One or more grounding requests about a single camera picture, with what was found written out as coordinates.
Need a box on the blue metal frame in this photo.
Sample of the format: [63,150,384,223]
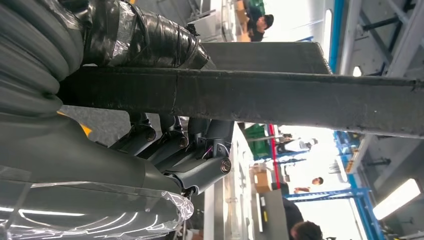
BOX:
[284,130,387,240]

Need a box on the person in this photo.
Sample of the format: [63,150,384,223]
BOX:
[282,197,325,240]
[274,137,319,155]
[293,176,325,195]
[246,6,275,43]

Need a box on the green box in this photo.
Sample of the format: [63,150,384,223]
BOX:
[245,124,271,160]

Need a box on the brown cardboard box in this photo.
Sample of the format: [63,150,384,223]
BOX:
[253,165,273,195]

